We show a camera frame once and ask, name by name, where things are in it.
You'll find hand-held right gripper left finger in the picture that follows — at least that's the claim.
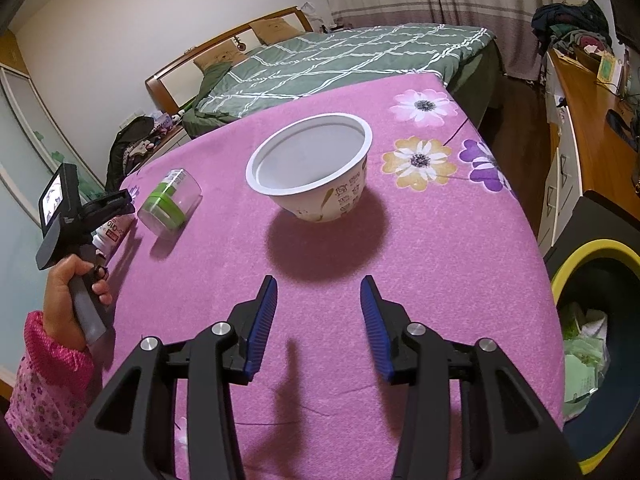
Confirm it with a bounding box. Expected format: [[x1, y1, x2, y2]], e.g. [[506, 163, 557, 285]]
[[52, 275, 278, 480]]

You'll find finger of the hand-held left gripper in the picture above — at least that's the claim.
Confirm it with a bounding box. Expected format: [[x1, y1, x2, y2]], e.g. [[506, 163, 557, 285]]
[[87, 189, 136, 226]]

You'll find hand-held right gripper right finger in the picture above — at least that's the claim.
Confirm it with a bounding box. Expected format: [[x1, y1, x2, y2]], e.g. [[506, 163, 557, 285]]
[[360, 275, 583, 480]]

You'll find white tube with red text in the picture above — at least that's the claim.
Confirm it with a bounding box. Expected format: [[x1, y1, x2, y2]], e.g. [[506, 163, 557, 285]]
[[92, 212, 137, 261]]

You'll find white plastic bowl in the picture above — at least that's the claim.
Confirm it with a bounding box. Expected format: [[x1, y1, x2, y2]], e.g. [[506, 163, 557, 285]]
[[246, 113, 374, 223]]

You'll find pale green plastic bag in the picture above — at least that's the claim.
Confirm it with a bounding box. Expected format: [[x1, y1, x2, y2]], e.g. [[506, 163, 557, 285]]
[[562, 335, 608, 421]]

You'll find black yellow rimmed trash bin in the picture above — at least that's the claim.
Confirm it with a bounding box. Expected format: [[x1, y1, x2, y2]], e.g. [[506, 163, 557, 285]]
[[545, 195, 640, 478]]

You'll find person's left hand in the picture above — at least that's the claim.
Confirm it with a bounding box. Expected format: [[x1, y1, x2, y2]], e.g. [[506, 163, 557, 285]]
[[42, 254, 113, 351]]

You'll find sliding wardrobe door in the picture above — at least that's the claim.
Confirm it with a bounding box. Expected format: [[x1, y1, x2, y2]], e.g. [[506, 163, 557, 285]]
[[0, 65, 106, 386]]

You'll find clear green label plastic jar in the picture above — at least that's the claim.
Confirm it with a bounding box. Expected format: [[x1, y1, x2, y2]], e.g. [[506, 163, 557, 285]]
[[137, 169, 203, 235]]

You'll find dark clothes heap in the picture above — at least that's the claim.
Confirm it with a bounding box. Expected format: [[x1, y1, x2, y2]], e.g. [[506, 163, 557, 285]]
[[105, 116, 156, 186]]

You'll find pink floral tablecloth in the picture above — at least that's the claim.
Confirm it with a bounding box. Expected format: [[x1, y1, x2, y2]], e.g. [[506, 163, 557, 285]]
[[75, 72, 566, 480]]

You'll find wooden headboard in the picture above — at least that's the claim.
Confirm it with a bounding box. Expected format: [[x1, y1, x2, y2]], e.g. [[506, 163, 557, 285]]
[[145, 6, 313, 116]]

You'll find brown pillow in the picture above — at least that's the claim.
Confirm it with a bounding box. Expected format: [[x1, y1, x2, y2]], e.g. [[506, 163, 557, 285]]
[[194, 49, 236, 72], [249, 17, 303, 45]]

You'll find bed with green checked quilt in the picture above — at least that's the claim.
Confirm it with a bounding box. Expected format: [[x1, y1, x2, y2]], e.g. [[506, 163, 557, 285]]
[[181, 23, 503, 136]]

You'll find wooden desk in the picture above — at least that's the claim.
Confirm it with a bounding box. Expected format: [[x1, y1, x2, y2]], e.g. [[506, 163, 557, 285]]
[[542, 47, 640, 251]]

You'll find black device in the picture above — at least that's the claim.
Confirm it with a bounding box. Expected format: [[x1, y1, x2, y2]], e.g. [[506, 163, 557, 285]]
[[606, 110, 636, 146]]

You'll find green card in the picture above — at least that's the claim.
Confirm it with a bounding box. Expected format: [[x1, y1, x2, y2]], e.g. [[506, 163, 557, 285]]
[[597, 54, 624, 84]]

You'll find pile of clothes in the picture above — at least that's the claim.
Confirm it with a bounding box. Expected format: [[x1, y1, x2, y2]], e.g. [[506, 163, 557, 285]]
[[531, 0, 625, 56]]

